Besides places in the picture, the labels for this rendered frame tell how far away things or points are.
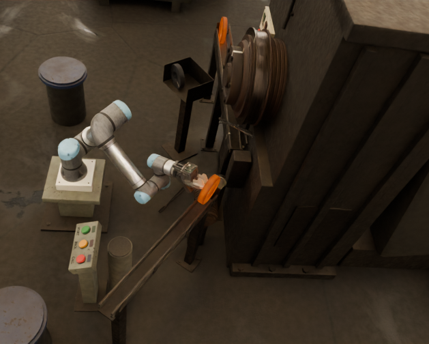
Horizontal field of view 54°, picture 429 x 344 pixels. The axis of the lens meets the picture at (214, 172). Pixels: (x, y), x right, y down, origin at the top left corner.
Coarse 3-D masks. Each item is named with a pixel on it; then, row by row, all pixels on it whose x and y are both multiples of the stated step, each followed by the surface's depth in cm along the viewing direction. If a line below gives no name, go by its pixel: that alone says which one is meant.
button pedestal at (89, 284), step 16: (80, 224) 200; (96, 224) 198; (80, 240) 194; (96, 240) 194; (96, 256) 192; (80, 272) 188; (96, 272) 224; (80, 288) 239; (96, 288) 230; (80, 304) 234; (96, 304) 235
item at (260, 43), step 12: (252, 36) 194; (264, 36) 191; (264, 48) 186; (264, 60) 185; (264, 72) 185; (252, 84) 187; (264, 84) 186; (252, 96) 187; (264, 96) 189; (252, 108) 192; (240, 120) 208; (252, 120) 201
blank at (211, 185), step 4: (212, 176) 197; (216, 176) 199; (208, 180) 195; (212, 180) 196; (216, 180) 197; (208, 184) 194; (212, 184) 194; (216, 184) 202; (204, 188) 194; (208, 188) 194; (212, 188) 205; (200, 192) 195; (204, 192) 194; (208, 192) 195; (212, 192) 205; (200, 196) 196; (204, 196) 195; (208, 196) 203; (200, 200) 197; (204, 200) 197; (208, 200) 207
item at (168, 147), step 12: (180, 60) 270; (192, 60) 273; (168, 72) 272; (192, 72) 279; (204, 72) 268; (168, 84) 273; (192, 84) 276; (204, 84) 260; (180, 96) 266; (192, 96) 261; (204, 96) 269; (180, 108) 285; (180, 120) 292; (180, 132) 299; (168, 144) 319; (180, 144) 308; (180, 156) 313
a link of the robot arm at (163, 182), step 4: (156, 176) 213; (160, 176) 212; (164, 176) 213; (168, 176) 216; (152, 180) 211; (156, 180) 212; (160, 180) 213; (164, 180) 214; (168, 180) 217; (160, 184) 213; (164, 184) 216; (168, 184) 219; (160, 188) 214; (164, 188) 219
